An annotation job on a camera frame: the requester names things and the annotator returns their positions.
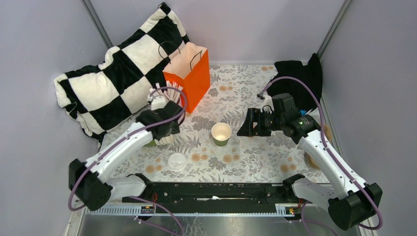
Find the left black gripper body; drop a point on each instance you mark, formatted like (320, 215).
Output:
(173, 129)

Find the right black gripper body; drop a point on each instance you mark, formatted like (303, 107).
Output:
(266, 122)

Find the green paper cup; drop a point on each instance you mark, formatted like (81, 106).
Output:
(221, 133)

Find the white plastic cup lid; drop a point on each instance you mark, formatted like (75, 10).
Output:
(177, 162)

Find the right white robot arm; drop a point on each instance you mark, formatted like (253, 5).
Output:
(349, 200)

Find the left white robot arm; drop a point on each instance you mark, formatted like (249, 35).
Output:
(91, 182)

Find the stack of green cups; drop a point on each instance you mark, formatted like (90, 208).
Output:
(151, 144)

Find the stack of white lids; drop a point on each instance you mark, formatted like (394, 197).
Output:
(168, 140)

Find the pink straw holder cup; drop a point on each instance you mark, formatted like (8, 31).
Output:
(158, 98)

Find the floral tablecloth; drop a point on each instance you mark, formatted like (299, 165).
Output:
(243, 159)

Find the black white checkered pillow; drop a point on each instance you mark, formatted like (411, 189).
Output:
(101, 97)

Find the orange paper bag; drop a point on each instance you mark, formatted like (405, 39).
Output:
(190, 70)

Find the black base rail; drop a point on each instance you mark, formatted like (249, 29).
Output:
(189, 197)

